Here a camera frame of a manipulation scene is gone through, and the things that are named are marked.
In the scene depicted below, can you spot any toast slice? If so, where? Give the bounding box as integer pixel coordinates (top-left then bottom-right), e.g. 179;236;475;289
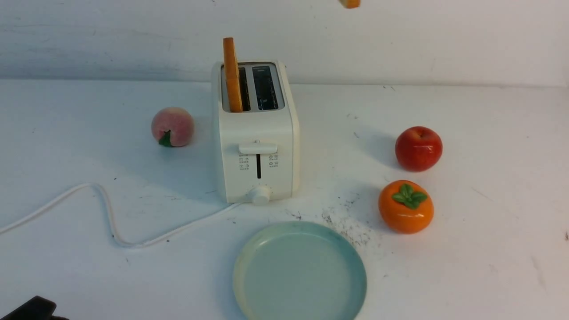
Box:
339;0;361;9
222;38;243;113

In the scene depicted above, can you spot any white two-slot toaster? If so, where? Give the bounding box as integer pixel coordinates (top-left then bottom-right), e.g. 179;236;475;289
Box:
211;60;301;205

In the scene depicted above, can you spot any orange persimmon with green leaf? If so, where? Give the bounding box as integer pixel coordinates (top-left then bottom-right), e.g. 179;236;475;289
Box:
378;180;434;234

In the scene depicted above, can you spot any light green round plate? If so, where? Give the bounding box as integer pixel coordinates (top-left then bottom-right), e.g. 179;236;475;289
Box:
233;221;367;320

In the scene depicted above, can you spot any red apple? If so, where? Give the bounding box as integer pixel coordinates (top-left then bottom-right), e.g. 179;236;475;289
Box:
395;126;443;172

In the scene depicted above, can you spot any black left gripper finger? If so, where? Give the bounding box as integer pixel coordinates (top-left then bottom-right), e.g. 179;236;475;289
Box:
1;296;68;320

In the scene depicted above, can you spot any white toaster power cord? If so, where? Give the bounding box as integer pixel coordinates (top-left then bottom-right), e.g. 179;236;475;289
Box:
0;183;243;248

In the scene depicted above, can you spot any pink peach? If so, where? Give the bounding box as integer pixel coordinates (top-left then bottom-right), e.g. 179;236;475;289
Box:
151;107;195;148

